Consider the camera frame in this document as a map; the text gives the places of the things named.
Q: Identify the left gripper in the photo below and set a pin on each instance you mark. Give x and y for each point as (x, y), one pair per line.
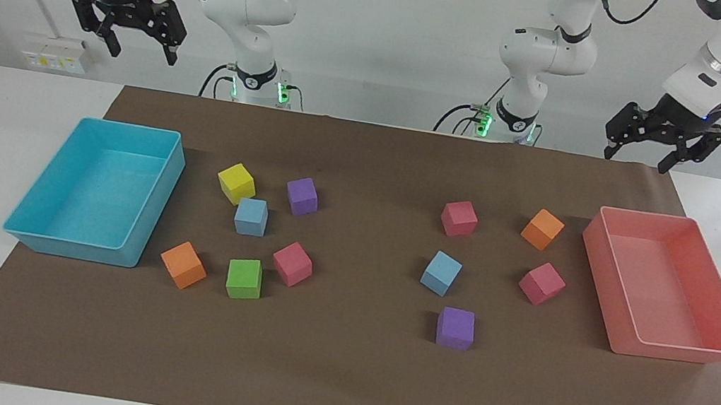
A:
(690, 122)

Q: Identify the orange foam block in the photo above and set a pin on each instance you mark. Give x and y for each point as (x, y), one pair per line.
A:
(542, 230)
(183, 265)

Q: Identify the pink plastic bin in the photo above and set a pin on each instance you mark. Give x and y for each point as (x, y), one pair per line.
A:
(668, 298)

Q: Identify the light blue plastic bin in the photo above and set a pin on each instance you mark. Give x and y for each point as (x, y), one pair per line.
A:
(95, 206)

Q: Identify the yellow foam block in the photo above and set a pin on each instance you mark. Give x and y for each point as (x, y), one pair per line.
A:
(236, 183)

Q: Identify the pink foam block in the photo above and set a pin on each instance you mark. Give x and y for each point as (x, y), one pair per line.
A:
(292, 264)
(542, 283)
(459, 218)

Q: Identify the blue foam block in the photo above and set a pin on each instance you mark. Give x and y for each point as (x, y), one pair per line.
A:
(441, 273)
(251, 217)

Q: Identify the purple foam block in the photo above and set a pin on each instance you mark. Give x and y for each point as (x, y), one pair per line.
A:
(455, 328)
(302, 196)

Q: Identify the green foam block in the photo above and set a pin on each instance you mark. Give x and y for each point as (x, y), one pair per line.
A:
(245, 279)

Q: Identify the white wall socket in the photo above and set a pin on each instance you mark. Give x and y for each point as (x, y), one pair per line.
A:
(57, 54)

